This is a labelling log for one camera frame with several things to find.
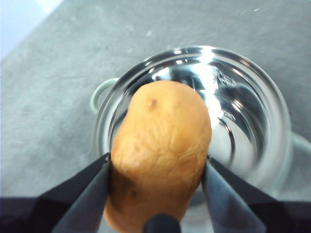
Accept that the brown potato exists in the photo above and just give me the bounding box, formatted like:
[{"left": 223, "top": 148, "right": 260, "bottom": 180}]
[{"left": 103, "top": 80, "right": 212, "bottom": 233}]

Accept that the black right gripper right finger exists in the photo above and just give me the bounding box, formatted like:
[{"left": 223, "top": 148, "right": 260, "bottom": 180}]
[{"left": 201, "top": 155, "right": 276, "bottom": 233}]

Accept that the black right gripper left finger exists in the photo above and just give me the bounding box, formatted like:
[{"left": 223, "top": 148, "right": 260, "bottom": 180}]
[{"left": 36, "top": 152, "right": 112, "bottom": 233}]

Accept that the pale green electric cooking pot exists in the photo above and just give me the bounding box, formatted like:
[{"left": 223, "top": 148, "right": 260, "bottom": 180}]
[{"left": 90, "top": 45, "right": 311, "bottom": 219}]

